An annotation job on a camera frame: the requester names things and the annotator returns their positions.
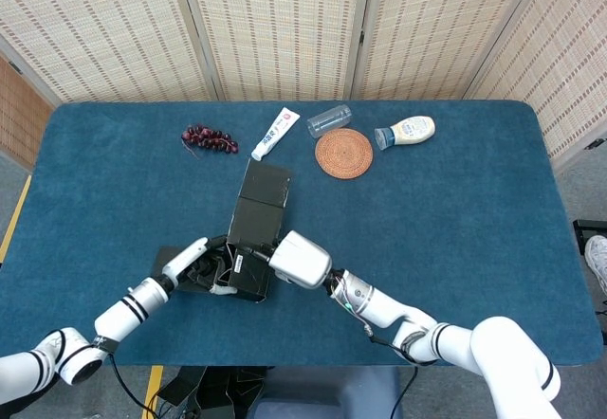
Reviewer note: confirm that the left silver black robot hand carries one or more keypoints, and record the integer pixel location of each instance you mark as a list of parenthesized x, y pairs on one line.
[(182, 260)]

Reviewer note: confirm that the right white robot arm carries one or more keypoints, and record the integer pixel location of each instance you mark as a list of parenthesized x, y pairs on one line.
[(389, 307)]

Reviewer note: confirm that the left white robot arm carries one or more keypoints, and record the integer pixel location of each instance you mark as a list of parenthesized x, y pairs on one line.
[(123, 312)]

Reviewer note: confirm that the white toothpaste tube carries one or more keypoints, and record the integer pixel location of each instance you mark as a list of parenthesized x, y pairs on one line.
[(275, 133)]

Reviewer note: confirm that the black cardboard box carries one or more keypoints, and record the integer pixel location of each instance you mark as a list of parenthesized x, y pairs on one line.
[(258, 220)]

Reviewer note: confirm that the brown woven screen panel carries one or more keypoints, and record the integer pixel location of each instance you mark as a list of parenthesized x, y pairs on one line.
[(21, 115)]

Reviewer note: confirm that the blue plush table cloth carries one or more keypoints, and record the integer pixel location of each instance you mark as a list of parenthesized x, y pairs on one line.
[(474, 224)]

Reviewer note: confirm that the blue padded seat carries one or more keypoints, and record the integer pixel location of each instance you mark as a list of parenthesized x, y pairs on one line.
[(327, 395)]

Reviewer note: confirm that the white sneaker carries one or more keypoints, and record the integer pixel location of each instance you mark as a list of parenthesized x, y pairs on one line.
[(596, 260)]

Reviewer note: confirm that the yellow floor tape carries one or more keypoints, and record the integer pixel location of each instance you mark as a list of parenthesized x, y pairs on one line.
[(152, 388), (16, 217)]

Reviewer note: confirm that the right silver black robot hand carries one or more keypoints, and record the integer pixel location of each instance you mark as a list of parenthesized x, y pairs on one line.
[(299, 260)]

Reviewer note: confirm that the white mayonnaise bottle blue cap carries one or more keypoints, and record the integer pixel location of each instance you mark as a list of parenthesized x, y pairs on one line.
[(412, 130)]

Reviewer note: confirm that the beige woven folding screen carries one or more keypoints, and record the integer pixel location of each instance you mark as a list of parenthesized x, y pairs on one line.
[(284, 35)]

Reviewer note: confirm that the black cardboard pile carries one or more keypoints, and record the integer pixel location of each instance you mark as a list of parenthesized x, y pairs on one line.
[(213, 390)]

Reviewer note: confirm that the round woven rattan coaster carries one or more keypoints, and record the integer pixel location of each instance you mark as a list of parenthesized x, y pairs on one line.
[(344, 154)]

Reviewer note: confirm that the black metal stand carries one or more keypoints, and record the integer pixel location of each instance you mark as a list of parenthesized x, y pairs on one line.
[(588, 225)]

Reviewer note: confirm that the dark red grape bunch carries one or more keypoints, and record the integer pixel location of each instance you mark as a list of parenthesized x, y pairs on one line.
[(208, 138)]

